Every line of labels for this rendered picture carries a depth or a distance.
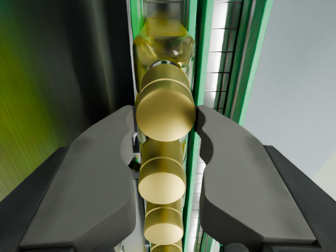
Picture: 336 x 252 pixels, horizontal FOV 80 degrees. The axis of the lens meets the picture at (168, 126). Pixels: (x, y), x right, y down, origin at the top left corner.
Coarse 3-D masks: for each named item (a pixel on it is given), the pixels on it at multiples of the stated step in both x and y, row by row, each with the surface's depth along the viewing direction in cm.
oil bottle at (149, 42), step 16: (144, 32) 19; (160, 32) 19; (176, 32) 19; (144, 48) 16; (160, 48) 16; (176, 48) 16; (192, 48) 17; (144, 64) 17; (192, 64) 17; (192, 80) 18
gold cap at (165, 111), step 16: (160, 64) 14; (144, 80) 13; (160, 80) 11; (176, 80) 12; (144, 96) 10; (160, 96) 10; (176, 96) 10; (144, 112) 11; (160, 112) 11; (176, 112) 11; (192, 112) 11; (144, 128) 11; (160, 128) 11; (176, 128) 11
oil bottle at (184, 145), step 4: (140, 144) 24; (184, 144) 24; (140, 148) 23; (184, 148) 23; (140, 152) 23; (184, 152) 23; (140, 156) 23; (184, 156) 23; (140, 160) 24; (184, 160) 23; (184, 164) 24; (184, 168) 24; (184, 172) 25
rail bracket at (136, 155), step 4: (136, 132) 43; (136, 136) 43; (136, 140) 41; (136, 144) 40; (132, 148) 38; (136, 148) 38; (136, 152) 37; (136, 156) 37; (132, 160) 36; (136, 160) 36; (128, 164) 35; (132, 164) 34; (136, 164) 35; (132, 168) 34; (136, 168) 34; (132, 172) 34; (136, 172) 34; (132, 176) 35; (136, 176) 35
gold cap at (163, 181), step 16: (144, 144) 17; (160, 144) 16; (176, 144) 17; (144, 160) 15; (160, 160) 14; (176, 160) 15; (144, 176) 14; (160, 176) 13; (176, 176) 14; (144, 192) 14; (160, 192) 14; (176, 192) 14
